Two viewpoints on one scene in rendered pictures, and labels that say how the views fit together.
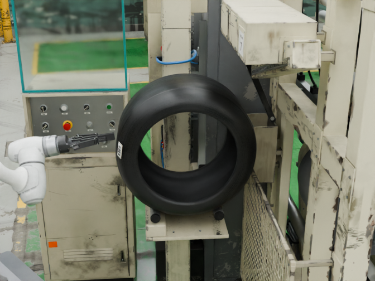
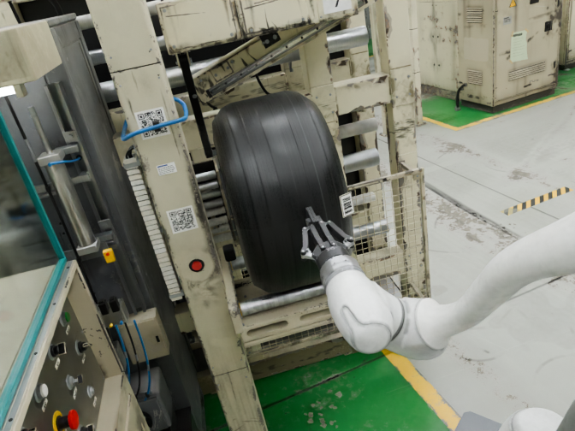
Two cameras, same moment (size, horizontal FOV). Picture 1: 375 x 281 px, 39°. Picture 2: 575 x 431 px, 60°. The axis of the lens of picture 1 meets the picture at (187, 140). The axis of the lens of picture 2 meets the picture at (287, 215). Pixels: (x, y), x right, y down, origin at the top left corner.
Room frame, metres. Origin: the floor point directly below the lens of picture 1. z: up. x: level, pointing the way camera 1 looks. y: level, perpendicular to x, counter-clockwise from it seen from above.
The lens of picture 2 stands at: (2.20, 1.43, 1.81)
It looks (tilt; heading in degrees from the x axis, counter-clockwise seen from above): 26 degrees down; 267
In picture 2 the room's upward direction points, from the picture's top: 11 degrees counter-clockwise
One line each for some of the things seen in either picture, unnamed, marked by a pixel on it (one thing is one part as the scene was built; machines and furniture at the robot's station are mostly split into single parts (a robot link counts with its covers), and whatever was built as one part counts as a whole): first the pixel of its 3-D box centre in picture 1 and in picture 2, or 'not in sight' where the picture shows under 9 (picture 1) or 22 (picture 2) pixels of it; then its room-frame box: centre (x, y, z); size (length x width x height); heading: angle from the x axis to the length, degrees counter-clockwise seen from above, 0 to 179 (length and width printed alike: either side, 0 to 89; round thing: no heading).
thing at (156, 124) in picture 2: (176, 57); (153, 117); (2.44, 0.05, 1.51); 0.19 x 0.19 x 0.06; 4
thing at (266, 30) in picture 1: (261, 28); (256, 8); (2.09, -0.29, 1.71); 0.61 x 0.25 x 0.15; 4
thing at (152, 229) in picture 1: (154, 211); (293, 311); (2.18, 0.15, 0.83); 0.36 x 0.09 x 0.06; 4
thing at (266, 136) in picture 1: (256, 148); (201, 205); (2.44, -0.35, 1.05); 0.20 x 0.15 x 0.30; 4
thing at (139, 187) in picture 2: not in sight; (157, 230); (2.53, 0.09, 1.19); 0.05 x 0.04 x 0.48; 94
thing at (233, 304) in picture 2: not in sight; (230, 286); (2.37, 0.03, 0.90); 0.40 x 0.03 x 0.10; 94
